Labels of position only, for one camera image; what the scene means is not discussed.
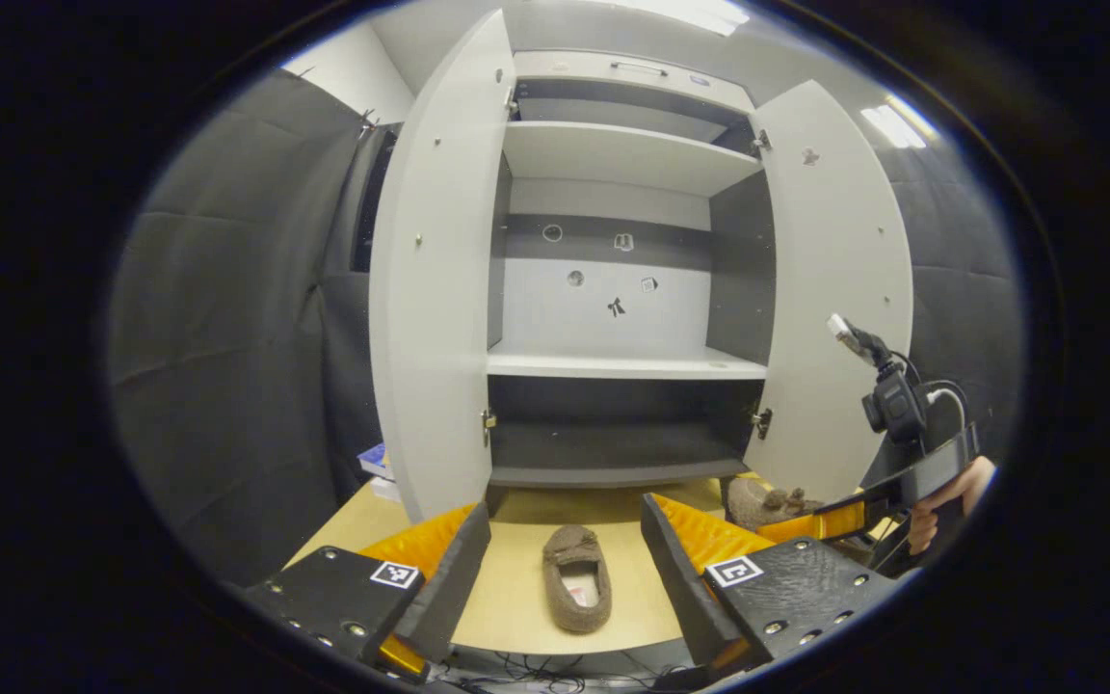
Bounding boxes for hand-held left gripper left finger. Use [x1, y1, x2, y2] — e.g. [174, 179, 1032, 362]
[245, 500, 493, 685]

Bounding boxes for white cabinet shelf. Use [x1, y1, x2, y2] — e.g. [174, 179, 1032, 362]
[502, 120, 763, 199]
[488, 345, 768, 380]

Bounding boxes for black cables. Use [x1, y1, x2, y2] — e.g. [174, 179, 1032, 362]
[444, 651, 619, 694]

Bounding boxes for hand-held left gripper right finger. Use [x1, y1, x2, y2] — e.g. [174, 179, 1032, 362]
[640, 493, 905, 674]

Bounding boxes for stack of books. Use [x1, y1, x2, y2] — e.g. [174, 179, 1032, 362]
[357, 441, 399, 504]

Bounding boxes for white shoe cabinet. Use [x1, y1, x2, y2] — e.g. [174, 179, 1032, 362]
[486, 48, 778, 488]

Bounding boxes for brown fuzzy shoe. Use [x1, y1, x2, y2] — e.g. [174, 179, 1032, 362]
[542, 523, 614, 634]
[724, 475, 821, 533]

